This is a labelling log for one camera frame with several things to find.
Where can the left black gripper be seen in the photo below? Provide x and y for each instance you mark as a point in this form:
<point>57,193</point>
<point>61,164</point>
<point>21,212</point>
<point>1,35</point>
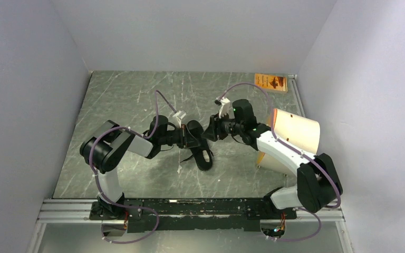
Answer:
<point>186,139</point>

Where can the white cylindrical lampshade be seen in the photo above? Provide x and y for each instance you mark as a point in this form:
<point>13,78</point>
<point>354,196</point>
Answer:
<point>302,132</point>

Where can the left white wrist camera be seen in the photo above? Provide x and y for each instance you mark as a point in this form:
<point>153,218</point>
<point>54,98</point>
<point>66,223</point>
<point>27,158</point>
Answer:
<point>178,117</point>

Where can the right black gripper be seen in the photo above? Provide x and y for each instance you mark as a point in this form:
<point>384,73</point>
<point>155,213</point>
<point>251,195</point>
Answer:
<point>211,133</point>

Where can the orange book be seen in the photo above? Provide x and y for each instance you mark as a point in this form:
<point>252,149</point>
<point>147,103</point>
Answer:
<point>271,83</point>

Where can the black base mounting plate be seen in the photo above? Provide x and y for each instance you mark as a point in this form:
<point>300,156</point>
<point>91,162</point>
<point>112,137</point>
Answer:
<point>144,214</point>

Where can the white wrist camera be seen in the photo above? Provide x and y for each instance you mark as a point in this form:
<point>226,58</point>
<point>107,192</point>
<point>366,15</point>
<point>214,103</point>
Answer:
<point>178,117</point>
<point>224,104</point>

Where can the black canvas shoe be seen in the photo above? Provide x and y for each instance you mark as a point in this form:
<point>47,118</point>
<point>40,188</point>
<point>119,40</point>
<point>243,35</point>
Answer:
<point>202,154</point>

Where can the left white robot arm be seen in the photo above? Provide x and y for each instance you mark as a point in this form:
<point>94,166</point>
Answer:
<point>109,143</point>

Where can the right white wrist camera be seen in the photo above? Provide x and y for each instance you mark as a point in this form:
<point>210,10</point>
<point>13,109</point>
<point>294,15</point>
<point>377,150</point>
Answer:
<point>224,104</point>

